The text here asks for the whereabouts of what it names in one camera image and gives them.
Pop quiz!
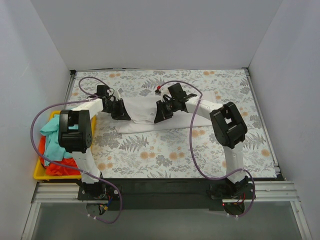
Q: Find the white t shirt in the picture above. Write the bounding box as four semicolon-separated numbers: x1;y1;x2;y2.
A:
114;90;218;135

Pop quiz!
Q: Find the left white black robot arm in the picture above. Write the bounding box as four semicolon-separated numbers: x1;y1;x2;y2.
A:
58;85;131;200

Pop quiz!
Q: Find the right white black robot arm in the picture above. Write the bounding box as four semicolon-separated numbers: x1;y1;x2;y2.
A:
154;81;249;199

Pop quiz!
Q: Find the floral table cloth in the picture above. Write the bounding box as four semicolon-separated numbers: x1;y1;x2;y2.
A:
69;69;279;178

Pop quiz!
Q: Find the teal t shirt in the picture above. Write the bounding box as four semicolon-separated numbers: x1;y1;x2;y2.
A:
40;114;72;162

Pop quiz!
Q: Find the orange t shirt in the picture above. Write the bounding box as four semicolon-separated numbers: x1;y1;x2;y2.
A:
38;136;81;176

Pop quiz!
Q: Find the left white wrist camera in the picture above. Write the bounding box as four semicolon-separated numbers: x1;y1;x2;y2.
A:
113;88;123;101

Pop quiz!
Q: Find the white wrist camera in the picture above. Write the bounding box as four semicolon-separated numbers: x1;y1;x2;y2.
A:
155;86;172;102
113;88;123;101

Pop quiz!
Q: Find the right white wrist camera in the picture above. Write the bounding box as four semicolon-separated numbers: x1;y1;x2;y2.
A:
155;86;172;102

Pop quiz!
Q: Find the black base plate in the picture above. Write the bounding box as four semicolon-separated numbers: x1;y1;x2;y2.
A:
77;178;255;211

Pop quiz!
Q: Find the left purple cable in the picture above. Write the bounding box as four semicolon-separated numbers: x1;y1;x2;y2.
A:
30;76;125;224

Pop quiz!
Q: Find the aluminium frame rail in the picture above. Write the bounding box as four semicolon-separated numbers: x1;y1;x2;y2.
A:
32;181;300;203

